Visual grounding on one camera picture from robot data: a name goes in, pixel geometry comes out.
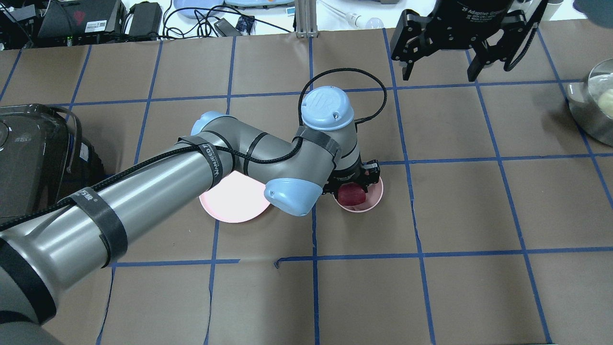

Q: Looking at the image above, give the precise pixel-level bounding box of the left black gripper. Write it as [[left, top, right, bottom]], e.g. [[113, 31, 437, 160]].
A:
[[326, 159, 380, 195]]

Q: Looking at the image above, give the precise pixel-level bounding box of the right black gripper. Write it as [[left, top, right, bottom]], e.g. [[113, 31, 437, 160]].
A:
[[390, 0, 548, 81]]

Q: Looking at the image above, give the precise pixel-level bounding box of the pink bowl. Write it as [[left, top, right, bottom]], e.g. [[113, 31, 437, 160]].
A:
[[334, 177, 385, 213]]

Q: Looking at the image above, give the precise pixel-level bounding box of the red apple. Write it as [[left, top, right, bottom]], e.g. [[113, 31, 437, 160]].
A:
[[336, 183, 367, 207]]

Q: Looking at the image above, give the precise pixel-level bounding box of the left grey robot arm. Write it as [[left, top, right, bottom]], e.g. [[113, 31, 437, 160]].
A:
[[1, 86, 380, 345]]

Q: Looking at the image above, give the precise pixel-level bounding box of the pink plate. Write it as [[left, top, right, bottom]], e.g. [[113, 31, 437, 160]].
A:
[[198, 171, 270, 223]]

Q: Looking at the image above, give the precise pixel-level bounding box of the blue plate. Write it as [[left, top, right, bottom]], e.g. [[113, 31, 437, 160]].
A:
[[173, 0, 224, 19]]

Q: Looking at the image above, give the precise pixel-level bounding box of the white light bulb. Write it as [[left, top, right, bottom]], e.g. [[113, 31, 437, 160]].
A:
[[344, 12, 385, 29]]

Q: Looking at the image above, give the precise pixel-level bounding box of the steel steamer pot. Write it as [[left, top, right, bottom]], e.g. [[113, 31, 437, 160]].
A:
[[566, 59, 613, 146]]

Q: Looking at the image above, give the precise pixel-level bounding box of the white steamed bun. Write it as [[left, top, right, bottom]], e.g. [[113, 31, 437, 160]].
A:
[[597, 89, 613, 119]]

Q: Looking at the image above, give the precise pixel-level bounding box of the black power adapter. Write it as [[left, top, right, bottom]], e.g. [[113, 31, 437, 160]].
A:
[[127, 1, 162, 41]]

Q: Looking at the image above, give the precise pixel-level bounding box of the black laptop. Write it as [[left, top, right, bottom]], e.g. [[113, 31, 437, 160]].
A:
[[37, 0, 126, 39]]

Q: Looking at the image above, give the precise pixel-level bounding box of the dark grey rice cooker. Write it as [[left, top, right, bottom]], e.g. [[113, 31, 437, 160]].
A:
[[0, 104, 105, 223]]

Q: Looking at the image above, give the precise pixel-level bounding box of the black braided cable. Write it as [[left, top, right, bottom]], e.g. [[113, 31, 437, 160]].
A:
[[0, 68, 387, 230]]

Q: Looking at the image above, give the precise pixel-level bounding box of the aluminium frame post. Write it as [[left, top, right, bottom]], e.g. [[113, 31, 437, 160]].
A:
[[294, 0, 319, 38]]

